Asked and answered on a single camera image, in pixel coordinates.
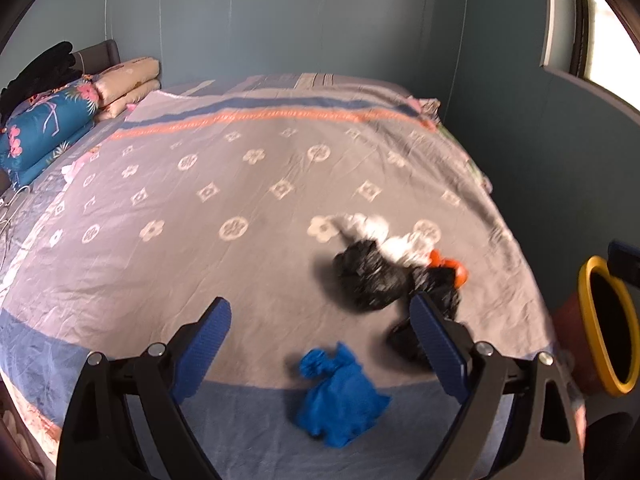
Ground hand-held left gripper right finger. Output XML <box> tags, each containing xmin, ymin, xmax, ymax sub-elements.
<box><xmin>410</xmin><ymin>292</ymin><xmax>586</xmax><ymax>480</ymax></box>

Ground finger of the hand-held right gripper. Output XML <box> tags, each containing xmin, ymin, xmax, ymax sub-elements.
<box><xmin>607</xmin><ymin>241</ymin><xmax>640</xmax><ymax>282</ymax></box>

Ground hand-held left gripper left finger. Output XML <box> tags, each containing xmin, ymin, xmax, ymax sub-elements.
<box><xmin>56</xmin><ymin>297</ymin><xmax>232</xmax><ymax>480</ymax></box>

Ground black plastic bag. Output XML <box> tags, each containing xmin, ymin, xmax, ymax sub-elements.
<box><xmin>387</xmin><ymin>265</ymin><xmax>464</xmax><ymax>367</ymax></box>
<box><xmin>333</xmin><ymin>240</ymin><xmax>416</xmax><ymax>312</ymax></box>

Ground yellow rimmed trash bin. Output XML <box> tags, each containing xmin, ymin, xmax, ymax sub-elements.
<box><xmin>552</xmin><ymin>255</ymin><xmax>634</xmax><ymax>399</ymax></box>

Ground orange peel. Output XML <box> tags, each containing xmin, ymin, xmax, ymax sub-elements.
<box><xmin>428</xmin><ymin>249</ymin><xmax>470</xmax><ymax>290</ymax></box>

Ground white plastic bag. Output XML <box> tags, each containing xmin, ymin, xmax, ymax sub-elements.
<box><xmin>382</xmin><ymin>235</ymin><xmax>435</xmax><ymax>267</ymax></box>

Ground blue plastic bag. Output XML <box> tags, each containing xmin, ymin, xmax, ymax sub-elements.
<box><xmin>295</xmin><ymin>342</ymin><xmax>392</xmax><ymax>449</ymax></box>

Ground white tissue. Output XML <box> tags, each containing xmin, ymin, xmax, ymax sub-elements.
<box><xmin>340</xmin><ymin>212</ymin><xmax>390</xmax><ymax>241</ymax></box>

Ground pink floral cloth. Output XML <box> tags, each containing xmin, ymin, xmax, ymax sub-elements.
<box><xmin>407</xmin><ymin>97</ymin><xmax>494</xmax><ymax>194</ymax></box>

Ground pale patterned bedsheet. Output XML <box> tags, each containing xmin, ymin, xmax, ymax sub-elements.
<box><xmin>0</xmin><ymin>74</ymin><xmax>418</xmax><ymax>291</ymax></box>

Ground window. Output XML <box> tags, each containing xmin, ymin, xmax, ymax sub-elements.
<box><xmin>540</xmin><ymin>0</ymin><xmax>640</xmax><ymax>112</ymax></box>

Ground blue floral folded quilt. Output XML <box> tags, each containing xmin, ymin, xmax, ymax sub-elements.
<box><xmin>0</xmin><ymin>76</ymin><xmax>101</xmax><ymax>189</ymax></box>

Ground beige folded quilt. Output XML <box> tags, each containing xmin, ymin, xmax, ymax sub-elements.
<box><xmin>92</xmin><ymin>57</ymin><xmax>162</xmax><ymax>122</ymax></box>

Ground black clothing pile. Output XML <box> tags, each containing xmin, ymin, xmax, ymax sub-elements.
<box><xmin>0</xmin><ymin>41</ymin><xmax>77</xmax><ymax>117</ymax></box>

